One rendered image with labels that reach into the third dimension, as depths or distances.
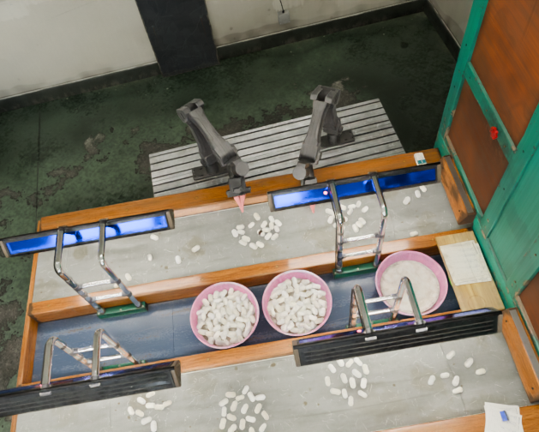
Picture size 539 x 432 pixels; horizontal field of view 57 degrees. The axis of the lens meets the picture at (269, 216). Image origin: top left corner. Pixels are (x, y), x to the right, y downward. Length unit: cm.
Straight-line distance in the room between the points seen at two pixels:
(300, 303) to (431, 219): 65
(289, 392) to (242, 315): 34
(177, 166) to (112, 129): 134
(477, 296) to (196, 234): 114
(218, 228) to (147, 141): 156
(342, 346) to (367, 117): 137
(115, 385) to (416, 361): 102
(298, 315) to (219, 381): 38
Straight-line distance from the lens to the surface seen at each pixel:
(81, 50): 390
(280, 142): 247
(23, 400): 173
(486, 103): 187
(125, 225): 185
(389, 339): 154
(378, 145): 247
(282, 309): 196
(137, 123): 373
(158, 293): 206
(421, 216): 216
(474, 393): 192
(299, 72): 380
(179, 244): 215
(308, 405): 185
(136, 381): 160
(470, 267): 204
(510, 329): 192
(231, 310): 198
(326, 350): 153
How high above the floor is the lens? 255
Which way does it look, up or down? 58 degrees down
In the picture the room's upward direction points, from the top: 11 degrees counter-clockwise
